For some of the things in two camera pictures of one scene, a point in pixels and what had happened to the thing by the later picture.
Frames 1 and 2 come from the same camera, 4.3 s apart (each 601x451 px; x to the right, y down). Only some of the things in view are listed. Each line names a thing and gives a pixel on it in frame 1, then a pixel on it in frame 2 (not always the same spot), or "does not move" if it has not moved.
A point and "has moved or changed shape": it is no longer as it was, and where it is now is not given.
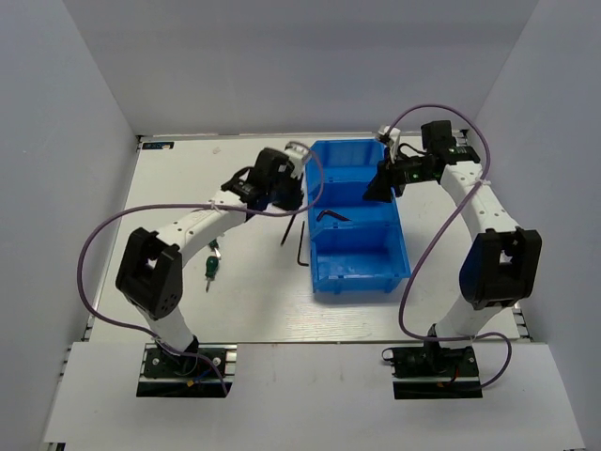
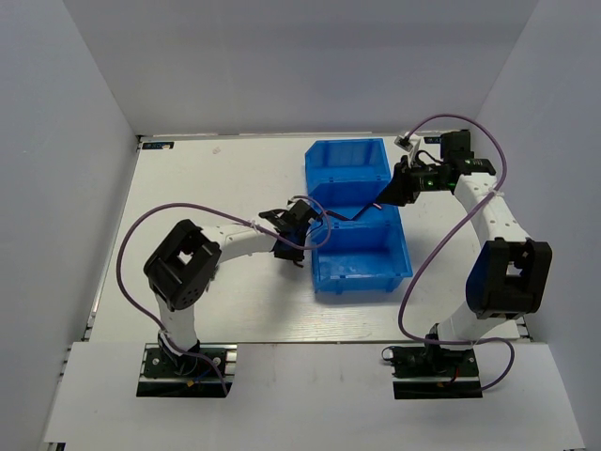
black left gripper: [296, 198] -> [296, 254]
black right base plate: [434, 372] does not move
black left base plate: [206, 372] does not move
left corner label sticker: [158, 145] does not move
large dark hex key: [327, 211] does not move
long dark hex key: [287, 230] has moved or changed shape
